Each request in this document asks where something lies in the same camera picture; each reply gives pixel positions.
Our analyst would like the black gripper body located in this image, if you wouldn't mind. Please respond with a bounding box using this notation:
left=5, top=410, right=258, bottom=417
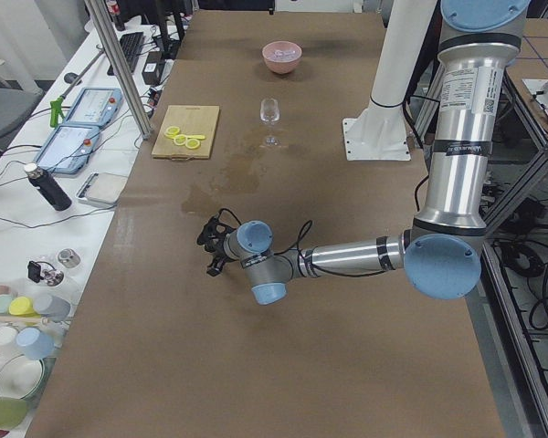
left=197, top=217, right=232, bottom=276

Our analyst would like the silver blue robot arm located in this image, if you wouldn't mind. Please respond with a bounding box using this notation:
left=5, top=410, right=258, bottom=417
left=197, top=1, right=529, bottom=305

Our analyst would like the clear wine glass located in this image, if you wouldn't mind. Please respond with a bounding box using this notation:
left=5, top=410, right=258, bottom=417
left=259, top=98, right=280, bottom=146

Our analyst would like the pile of ice cubes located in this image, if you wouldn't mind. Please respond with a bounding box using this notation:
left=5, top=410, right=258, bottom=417
left=269, top=49, right=299, bottom=63

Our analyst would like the lemon slice lower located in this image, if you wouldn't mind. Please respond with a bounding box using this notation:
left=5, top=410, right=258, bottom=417
left=184, top=139, right=201, bottom=150

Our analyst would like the lemon slice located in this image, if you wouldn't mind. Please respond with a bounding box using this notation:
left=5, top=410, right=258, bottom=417
left=184, top=139, right=201, bottom=150
left=173, top=134, right=190, bottom=146
left=164, top=126, right=181, bottom=139

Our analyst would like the lemon slice middle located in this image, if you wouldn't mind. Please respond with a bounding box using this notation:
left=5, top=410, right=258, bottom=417
left=173, top=134, right=190, bottom=146

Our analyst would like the lemon slice top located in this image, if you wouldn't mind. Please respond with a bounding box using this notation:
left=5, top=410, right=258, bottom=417
left=164, top=126, right=181, bottom=139

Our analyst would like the wooden cutting board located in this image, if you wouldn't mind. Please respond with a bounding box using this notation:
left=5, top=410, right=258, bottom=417
left=152, top=105, right=220, bottom=161

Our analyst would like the white digital scale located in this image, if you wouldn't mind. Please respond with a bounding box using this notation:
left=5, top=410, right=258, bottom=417
left=76, top=172, right=128, bottom=208

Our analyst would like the small steel cup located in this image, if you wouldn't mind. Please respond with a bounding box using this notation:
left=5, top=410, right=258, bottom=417
left=57, top=248, right=82, bottom=270

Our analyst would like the blue teach pendant near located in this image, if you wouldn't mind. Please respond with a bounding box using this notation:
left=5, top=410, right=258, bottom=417
left=34, top=124, right=100, bottom=176

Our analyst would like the blue teach pendant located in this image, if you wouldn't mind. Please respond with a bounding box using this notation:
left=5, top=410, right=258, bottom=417
left=34, top=124, right=100, bottom=176
left=64, top=87, right=123, bottom=128

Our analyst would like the blue teach pendant far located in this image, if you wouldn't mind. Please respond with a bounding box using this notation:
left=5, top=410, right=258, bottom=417
left=64, top=87, right=123, bottom=128

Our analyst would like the black power adapter box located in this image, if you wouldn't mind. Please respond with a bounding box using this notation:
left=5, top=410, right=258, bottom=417
left=142, top=51, right=165, bottom=86

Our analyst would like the black water bottle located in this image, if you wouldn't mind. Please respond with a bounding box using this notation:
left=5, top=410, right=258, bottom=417
left=24, top=162, right=72, bottom=211

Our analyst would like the pink bowl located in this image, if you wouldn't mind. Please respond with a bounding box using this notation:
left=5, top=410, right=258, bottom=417
left=261, top=41, right=302, bottom=75

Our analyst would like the black keyboard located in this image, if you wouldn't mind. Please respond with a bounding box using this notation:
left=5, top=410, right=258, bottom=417
left=120, top=32, right=144, bottom=73

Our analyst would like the stack of coloured cups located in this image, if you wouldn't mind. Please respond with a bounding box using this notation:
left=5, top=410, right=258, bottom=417
left=0, top=285, right=74, bottom=360

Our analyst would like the green bowl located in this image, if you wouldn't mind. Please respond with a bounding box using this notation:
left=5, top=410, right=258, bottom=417
left=0, top=397, right=29, bottom=431

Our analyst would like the aluminium frame post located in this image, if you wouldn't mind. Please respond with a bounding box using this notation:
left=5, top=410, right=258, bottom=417
left=84, top=0, right=153, bottom=140

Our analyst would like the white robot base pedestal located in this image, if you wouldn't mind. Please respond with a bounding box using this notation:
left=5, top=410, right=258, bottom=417
left=342, top=0, right=437, bottom=161

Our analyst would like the green handled grabber tool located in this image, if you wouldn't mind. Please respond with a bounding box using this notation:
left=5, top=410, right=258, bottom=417
left=49, top=46, right=104, bottom=128

